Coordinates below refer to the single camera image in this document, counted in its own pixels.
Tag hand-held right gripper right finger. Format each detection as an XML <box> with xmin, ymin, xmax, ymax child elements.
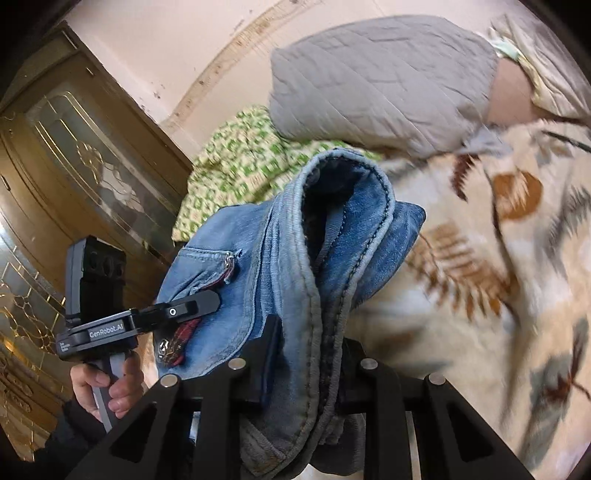
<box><xmin>336</xmin><ymin>339</ymin><xmax>536</xmax><ymax>480</ymax></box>

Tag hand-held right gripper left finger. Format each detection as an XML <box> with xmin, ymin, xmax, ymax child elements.
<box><xmin>65</xmin><ymin>316</ymin><xmax>282</xmax><ymax>480</ymax></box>

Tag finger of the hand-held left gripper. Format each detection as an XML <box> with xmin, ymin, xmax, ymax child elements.
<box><xmin>133</xmin><ymin>290</ymin><xmax>221</xmax><ymax>334</ymax></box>

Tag blue denim pants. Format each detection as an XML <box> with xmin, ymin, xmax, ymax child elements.
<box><xmin>157</xmin><ymin>150</ymin><xmax>426</xmax><ymax>480</ymax></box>

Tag person's left forearm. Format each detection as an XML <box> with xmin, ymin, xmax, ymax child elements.
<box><xmin>28</xmin><ymin>397</ymin><xmax>112</xmax><ymax>480</ymax></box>

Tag person's left hand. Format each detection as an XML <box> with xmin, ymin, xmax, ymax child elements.
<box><xmin>70</xmin><ymin>354</ymin><xmax>145</xmax><ymax>420</ymax></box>

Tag brown wooden cabinet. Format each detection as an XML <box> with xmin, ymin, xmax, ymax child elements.
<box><xmin>0</xmin><ymin>21</ymin><xmax>195</xmax><ymax>462</ymax></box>

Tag cream leaf-print blanket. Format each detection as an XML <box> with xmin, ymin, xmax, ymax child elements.
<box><xmin>342</xmin><ymin>117</ymin><xmax>591</xmax><ymax>476</ymax></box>

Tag green printed quilt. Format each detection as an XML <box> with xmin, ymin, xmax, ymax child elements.
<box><xmin>172</xmin><ymin>105</ymin><xmax>384</xmax><ymax>244</ymax></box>

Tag grey quilted blanket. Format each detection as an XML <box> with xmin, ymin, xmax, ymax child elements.
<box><xmin>268</xmin><ymin>16</ymin><xmax>514</xmax><ymax>161</ymax></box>

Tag black pen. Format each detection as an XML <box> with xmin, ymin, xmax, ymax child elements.
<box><xmin>541</xmin><ymin>130</ymin><xmax>591</xmax><ymax>152</ymax></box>

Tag cream patterned pillow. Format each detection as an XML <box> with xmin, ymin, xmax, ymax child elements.
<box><xmin>503</xmin><ymin>13</ymin><xmax>591</xmax><ymax>121</ymax></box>

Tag pale green cloth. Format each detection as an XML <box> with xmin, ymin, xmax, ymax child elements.
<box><xmin>487</xmin><ymin>25</ymin><xmax>542</xmax><ymax>64</ymax></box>

